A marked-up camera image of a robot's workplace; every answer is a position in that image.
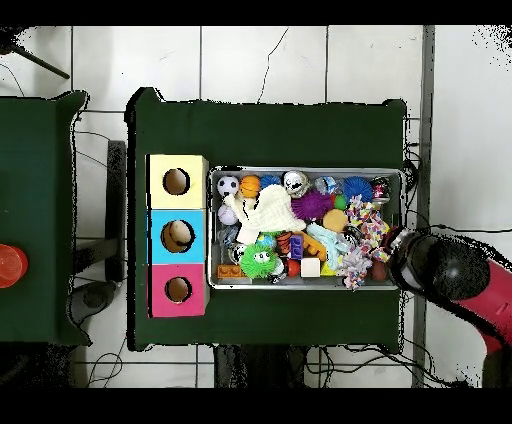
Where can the purple spiky ball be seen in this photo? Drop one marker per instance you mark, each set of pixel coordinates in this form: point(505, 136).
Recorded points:
point(312, 205)

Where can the cream knitted cloth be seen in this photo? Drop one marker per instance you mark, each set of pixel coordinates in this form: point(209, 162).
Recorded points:
point(268, 212)

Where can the clear mesh bin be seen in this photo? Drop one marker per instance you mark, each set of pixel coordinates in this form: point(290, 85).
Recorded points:
point(212, 240)

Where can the red round container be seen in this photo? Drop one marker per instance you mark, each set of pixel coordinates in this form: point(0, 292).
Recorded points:
point(11, 266)

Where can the green fuzzy toy with eyes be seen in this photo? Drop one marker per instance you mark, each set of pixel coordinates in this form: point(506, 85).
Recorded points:
point(258, 262)

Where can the wooden box with three holes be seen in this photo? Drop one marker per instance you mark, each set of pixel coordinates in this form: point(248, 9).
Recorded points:
point(156, 240)

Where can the green cloth side table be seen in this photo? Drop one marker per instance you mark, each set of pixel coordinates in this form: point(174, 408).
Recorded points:
point(40, 160)

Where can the colourful patterned cloth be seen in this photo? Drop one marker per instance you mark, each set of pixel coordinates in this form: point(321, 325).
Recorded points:
point(366, 228)

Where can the black tripod leg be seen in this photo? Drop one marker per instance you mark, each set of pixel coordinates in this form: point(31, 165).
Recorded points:
point(40, 62)

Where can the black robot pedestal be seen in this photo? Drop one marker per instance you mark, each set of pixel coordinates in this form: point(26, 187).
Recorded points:
point(264, 368)

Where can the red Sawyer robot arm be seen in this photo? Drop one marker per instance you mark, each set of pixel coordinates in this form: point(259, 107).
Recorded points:
point(456, 272)

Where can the small orange basketball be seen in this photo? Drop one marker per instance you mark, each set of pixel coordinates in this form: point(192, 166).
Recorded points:
point(250, 186)

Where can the blue spiky ball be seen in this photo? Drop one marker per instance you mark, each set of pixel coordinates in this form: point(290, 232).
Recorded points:
point(358, 189)

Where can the orange toy block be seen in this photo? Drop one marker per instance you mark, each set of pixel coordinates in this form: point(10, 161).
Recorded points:
point(230, 271)

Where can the small soccer ball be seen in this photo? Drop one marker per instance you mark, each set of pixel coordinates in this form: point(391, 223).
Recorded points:
point(228, 186)

